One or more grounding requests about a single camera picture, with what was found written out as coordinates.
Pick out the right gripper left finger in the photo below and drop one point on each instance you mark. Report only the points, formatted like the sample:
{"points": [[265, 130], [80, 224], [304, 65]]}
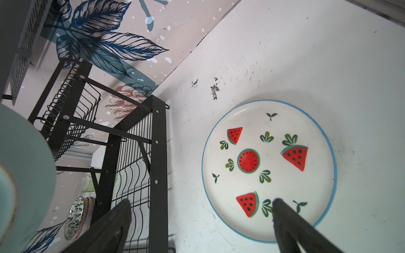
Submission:
{"points": [[107, 235]]}

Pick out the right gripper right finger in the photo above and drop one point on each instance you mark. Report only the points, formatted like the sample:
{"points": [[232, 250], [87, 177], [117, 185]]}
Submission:
{"points": [[292, 232]]}

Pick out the white plate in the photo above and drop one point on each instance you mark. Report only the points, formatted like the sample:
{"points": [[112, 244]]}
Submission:
{"points": [[261, 151]]}

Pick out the green plate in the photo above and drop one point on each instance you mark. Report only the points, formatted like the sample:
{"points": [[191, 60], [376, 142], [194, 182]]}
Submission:
{"points": [[28, 180]]}

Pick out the pink floral bowl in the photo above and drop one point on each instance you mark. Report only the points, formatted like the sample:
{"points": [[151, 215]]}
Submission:
{"points": [[79, 217]]}

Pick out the green glass tumbler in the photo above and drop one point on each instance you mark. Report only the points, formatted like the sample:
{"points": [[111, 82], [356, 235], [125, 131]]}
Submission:
{"points": [[87, 185]]}

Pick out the black two-tier dish rack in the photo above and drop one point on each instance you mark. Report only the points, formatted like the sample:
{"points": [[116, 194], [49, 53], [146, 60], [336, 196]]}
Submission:
{"points": [[134, 169]]}

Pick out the black hanging wire shelf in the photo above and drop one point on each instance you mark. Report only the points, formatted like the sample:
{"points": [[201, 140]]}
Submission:
{"points": [[21, 25]]}

